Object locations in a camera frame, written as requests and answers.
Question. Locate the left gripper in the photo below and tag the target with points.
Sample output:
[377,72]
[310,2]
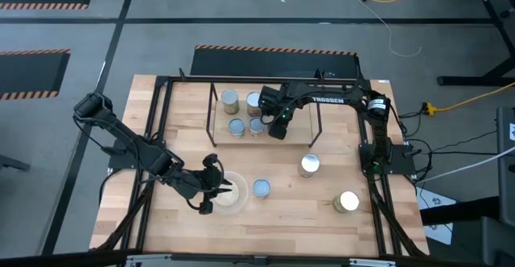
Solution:
[193,184]

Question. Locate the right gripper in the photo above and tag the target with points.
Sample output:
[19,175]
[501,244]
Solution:
[293,100]

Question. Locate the large blue tomato can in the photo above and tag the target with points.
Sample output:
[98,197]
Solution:
[252,100]

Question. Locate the small oranges tin can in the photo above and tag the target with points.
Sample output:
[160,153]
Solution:
[236,126]

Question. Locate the olive tan label can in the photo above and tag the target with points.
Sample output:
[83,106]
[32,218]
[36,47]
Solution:
[229,98]

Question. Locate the blue white peaches can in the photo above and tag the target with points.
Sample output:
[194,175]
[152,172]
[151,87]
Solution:
[310,163]

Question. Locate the green label tin can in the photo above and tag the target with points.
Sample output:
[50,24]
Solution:
[348,200]

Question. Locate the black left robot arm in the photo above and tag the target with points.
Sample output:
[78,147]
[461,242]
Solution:
[120,132]

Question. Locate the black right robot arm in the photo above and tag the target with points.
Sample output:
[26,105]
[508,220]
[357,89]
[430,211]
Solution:
[334,99]

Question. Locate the white plastic bowl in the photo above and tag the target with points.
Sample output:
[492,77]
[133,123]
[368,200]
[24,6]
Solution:
[237,202]

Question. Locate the grey chair leg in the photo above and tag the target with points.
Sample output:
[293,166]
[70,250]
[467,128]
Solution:
[14,163]

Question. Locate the white paper sheet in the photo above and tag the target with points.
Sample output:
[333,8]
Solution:
[440,232]

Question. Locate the grey cabinet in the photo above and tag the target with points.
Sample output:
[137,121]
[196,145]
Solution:
[507,186]

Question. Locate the wooden shelf black metal frame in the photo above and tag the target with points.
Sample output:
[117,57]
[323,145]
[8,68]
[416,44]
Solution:
[297,132]

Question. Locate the black aluminium table frame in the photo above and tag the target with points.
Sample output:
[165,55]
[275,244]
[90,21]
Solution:
[193,80]

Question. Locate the silver aluminium bracket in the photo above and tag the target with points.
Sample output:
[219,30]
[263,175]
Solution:
[372,263]
[149,261]

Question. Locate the black desk leg frame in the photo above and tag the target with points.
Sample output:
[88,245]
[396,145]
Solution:
[462,80]

